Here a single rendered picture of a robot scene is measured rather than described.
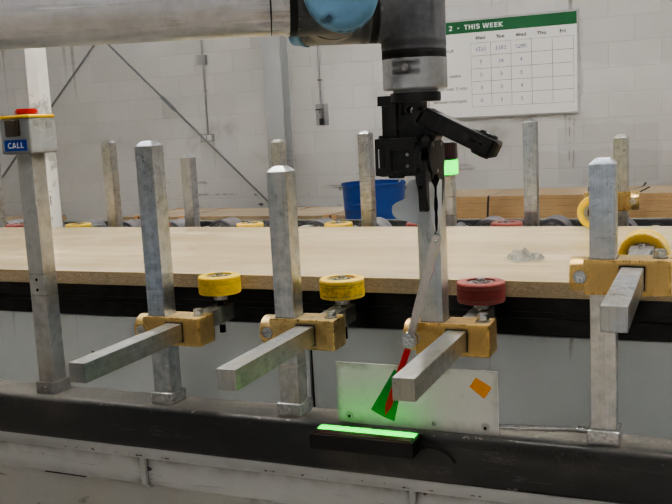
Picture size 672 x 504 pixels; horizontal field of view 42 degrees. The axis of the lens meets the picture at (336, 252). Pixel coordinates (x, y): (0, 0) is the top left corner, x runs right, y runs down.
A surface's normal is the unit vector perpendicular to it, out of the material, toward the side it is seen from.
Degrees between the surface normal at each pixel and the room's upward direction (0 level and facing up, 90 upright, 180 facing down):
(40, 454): 90
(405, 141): 90
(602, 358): 90
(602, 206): 90
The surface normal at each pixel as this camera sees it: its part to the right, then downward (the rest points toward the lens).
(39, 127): 0.92, 0.01
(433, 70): 0.50, 0.11
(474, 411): -0.39, 0.15
